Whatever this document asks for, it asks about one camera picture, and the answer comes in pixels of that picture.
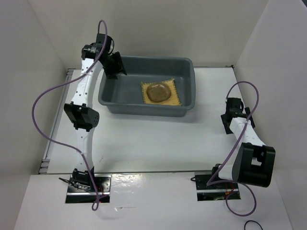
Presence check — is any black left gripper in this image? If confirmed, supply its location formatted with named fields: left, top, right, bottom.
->
left=102, top=51, right=126, bottom=80

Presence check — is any clear glass oval dish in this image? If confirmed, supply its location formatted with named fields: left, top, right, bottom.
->
left=146, top=84, right=172, bottom=104
left=146, top=82, right=173, bottom=103

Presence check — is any bamboo woven mat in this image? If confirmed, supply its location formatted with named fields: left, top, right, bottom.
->
left=141, top=78, right=182, bottom=106

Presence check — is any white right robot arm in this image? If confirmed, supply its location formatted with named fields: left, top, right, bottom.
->
left=210, top=97, right=275, bottom=188

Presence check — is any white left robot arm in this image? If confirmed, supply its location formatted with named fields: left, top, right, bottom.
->
left=64, top=34, right=127, bottom=192

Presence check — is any grey plastic bin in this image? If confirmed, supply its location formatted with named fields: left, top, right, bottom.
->
left=98, top=56, right=196, bottom=117

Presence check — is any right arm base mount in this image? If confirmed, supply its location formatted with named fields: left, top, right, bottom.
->
left=190, top=171, right=241, bottom=201

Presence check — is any black cable loop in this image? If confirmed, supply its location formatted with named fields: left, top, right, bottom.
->
left=244, top=220, right=264, bottom=230

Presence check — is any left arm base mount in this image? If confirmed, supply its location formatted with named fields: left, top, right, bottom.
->
left=59, top=175, right=111, bottom=204

